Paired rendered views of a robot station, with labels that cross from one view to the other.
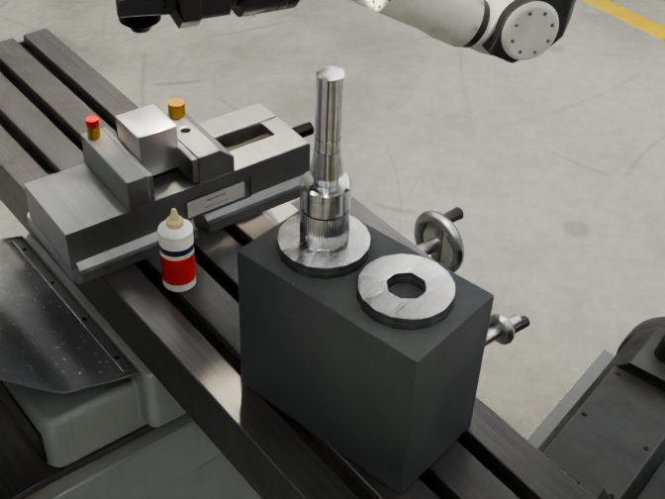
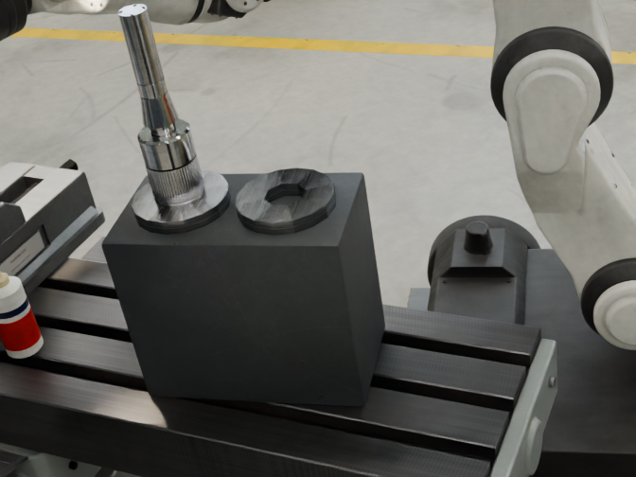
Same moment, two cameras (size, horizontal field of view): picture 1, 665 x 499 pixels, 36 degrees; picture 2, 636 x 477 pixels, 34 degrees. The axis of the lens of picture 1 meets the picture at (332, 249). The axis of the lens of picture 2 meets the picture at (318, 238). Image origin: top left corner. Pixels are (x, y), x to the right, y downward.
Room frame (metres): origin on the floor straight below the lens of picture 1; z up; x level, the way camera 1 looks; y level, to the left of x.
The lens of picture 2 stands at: (-0.06, 0.20, 1.60)
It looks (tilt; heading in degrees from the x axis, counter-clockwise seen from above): 34 degrees down; 339
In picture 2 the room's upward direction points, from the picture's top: 10 degrees counter-clockwise
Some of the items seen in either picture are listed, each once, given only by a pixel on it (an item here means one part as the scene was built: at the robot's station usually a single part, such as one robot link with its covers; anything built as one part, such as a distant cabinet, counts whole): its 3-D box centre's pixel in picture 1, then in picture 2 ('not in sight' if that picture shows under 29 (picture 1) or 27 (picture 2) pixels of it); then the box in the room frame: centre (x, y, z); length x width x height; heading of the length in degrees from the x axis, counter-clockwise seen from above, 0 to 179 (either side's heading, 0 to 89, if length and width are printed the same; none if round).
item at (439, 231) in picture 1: (424, 249); not in sight; (1.35, -0.16, 0.62); 0.16 x 0.12 x 0.12; 130
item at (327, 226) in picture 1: (325, 214); (172, 167); (0.76, 0.01, 1.15); 0.05 x 0.05 x 0.06
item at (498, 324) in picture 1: (484, 339); not in sight; (1.26, -0.27, 0.50); 0.22 x 0.06 x 0.06; 130
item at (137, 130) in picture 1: (147, 141); not in sight; (1.04, 0.23, 1.03); 0.06 x 0.05 x 0.06; 38
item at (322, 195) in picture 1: (326, 184); (164, 134); (0.76, 0.01, 1.18); 0.05 x 0.05 x 0.01
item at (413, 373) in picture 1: (358, 337); (252, 282); (0.73, -0.03, 1.02); 0.22 x 0.12 x 0.20; 51
